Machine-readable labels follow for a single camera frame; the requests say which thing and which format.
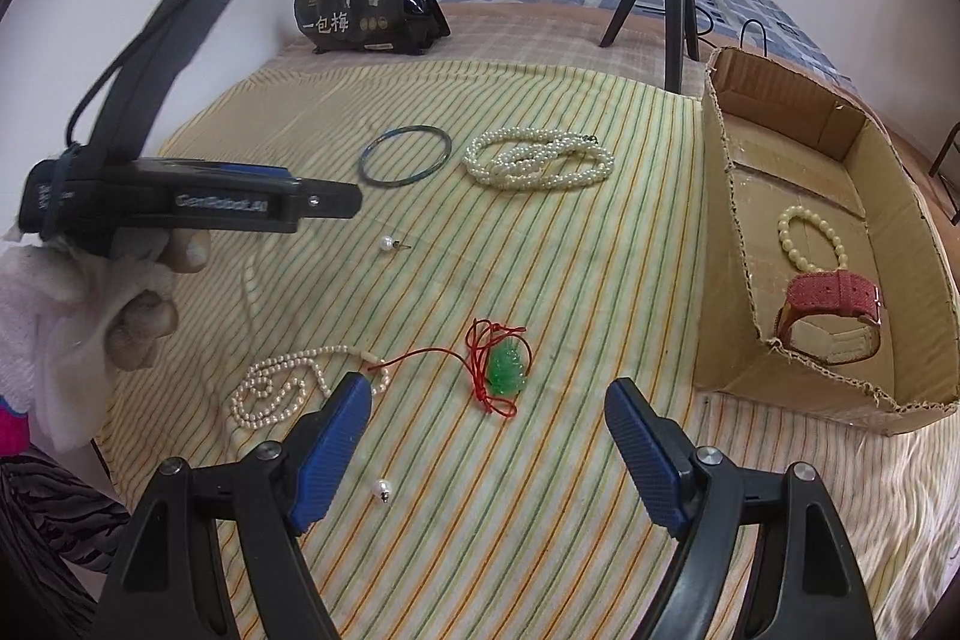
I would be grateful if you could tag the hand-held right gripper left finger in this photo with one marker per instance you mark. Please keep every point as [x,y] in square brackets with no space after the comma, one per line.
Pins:
[330,452]

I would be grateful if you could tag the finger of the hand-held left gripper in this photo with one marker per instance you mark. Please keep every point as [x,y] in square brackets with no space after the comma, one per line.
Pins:
[330,201]

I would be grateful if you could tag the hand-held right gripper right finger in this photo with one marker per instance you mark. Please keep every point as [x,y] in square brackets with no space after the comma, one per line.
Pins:
[645,452]

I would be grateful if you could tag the green bangle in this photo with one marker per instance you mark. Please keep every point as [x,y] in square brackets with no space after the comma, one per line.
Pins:
[369,175]

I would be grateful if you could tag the pearl earring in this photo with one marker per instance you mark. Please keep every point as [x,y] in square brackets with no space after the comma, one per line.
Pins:
[382,488]
[388,244]

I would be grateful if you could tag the cardboard box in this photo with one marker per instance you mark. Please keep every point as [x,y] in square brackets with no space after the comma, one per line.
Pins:
[885,160]

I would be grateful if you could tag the person's left hand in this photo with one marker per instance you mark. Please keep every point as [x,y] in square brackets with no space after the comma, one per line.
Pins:
[67,325]

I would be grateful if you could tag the black glossy object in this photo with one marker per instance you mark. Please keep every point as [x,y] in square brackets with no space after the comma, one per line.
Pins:
[426,18]

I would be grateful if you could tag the yellow striped cloth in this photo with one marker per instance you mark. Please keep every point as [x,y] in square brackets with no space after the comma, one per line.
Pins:
[525,280]

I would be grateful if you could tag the beige plaid blanket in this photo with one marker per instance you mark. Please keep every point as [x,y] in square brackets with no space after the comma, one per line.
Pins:
[525,36]

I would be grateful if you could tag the zebra patterned clothing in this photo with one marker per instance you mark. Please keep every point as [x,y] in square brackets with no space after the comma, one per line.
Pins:
[52,520]

